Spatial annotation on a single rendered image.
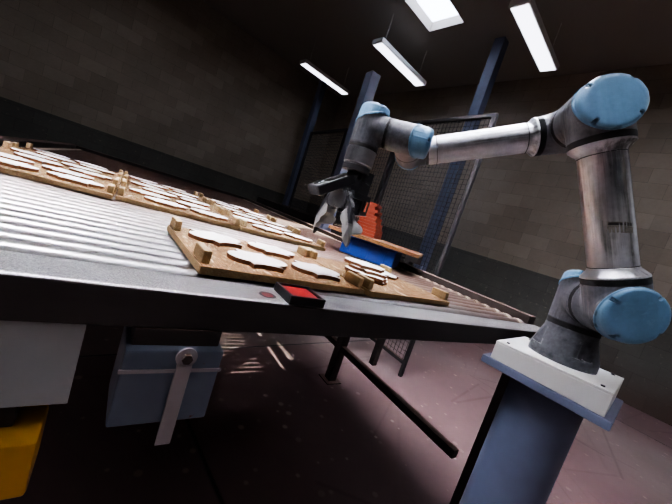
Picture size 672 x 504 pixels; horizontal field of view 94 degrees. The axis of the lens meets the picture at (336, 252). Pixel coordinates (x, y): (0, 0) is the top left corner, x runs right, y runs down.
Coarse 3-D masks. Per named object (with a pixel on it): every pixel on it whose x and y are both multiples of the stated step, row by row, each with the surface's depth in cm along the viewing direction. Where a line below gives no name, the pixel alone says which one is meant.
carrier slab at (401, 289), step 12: (324, 264) 99; (336, 264) 107; (384, 288) 91; (396, 288) 98; (408, 288) 106; (420, 288) 116; (408, 300) 92; (420, 300) 96; (432, 300) 100; (444, 300) 106
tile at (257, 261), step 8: (232, 256) 65; (240, 256) 66; (248, 256) 69; (256, 256) 72; (264, 256) 75; (248, 264) 66; (256, 264) 64; (264, 264) 66; (272, 264) 69; (280, 264) 72; (280, 272) 68
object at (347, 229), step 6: (342, 216) 76; (354, 216) 78; (342, 222) 76; (354, 222) 77; (342, 228) 75; (348, 228) 74; (354, 228) 76; (360, 228) 78; (342, 234) 75; (348, 234) 74; (354, 234) 76; (342, 240) 75; (348, 240) 74
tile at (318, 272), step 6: (294, 264) 77; (300, 264) 80; (306, 264) 82; (312, 264) 85; (300, 270) 75; (306, 270) 75; (312, 270) 77; (318, 270) 80; (324, 270) 82; (330, 270) 85; (318, 276) 75; (324, 276) 77; (330, 276) 78; (336, 276) 79
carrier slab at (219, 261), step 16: (176, 240) 71; (192, 240) 72; (240, 240) 92; (192, 256) 59; (224, 256) 66; (272, 256) 84; (208, 272) 55; (224, 272) 57; (240, 272) 59; (256, 272) 62; (272, 272) 66; (288, 272) 71; (320, 288) 71; (336, 288) 74; (352, 288) 77
